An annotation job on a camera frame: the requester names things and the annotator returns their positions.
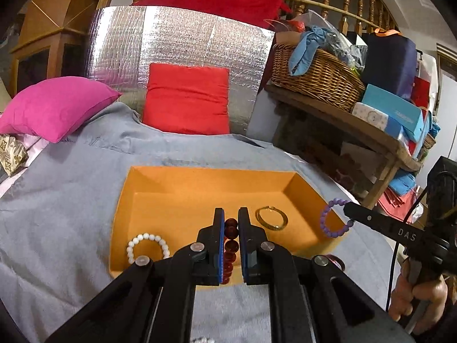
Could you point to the red fabric bundle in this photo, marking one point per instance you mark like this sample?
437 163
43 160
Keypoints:
396 203

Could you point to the wicker basket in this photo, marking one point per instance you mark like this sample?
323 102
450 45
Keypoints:
321 75

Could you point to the beige patterned cloth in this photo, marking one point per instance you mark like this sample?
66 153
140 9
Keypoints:
12 153

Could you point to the blue cloth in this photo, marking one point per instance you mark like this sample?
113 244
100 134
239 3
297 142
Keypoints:
303 50

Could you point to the white patterned box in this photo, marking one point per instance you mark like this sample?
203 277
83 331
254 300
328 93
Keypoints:
371 116

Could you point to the person's right hand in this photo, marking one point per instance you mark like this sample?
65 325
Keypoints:
433 300

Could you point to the navy bag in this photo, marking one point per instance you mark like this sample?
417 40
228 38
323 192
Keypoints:
389 60

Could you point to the wooden shelf table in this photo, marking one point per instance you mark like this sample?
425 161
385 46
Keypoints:
339 114

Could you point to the pale pink sheet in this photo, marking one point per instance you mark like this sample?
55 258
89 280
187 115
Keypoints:
34 146

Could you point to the orange cardboard tray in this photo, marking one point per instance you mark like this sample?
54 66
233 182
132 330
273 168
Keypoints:
185 203

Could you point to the grey blanket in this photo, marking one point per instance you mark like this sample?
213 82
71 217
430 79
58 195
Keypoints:
71 203

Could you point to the gold bangle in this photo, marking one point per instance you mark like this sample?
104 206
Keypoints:
275 227

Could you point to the silver foil board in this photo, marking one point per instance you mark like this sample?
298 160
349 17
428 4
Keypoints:
171 39

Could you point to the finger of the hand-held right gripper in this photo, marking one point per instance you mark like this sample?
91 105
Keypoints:
385 223

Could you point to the clear plastic bag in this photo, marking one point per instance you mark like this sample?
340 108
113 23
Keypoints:
321 18

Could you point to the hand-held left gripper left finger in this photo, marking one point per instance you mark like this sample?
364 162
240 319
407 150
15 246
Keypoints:
221 246

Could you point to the wooden cabinet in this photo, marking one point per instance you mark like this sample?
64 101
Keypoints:
46 18

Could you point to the pink pillow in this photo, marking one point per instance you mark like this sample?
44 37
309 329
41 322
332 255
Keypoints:
53 107

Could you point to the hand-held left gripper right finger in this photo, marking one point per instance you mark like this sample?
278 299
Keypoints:
242 246

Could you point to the teal box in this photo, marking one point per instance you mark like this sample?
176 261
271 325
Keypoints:
392 107

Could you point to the red gift bag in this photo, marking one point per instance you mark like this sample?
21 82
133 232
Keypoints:
420 91

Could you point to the red cloth on railing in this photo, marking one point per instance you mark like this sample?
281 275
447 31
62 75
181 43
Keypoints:
221 0

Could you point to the small red pillow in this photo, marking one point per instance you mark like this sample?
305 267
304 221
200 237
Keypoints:
185 96

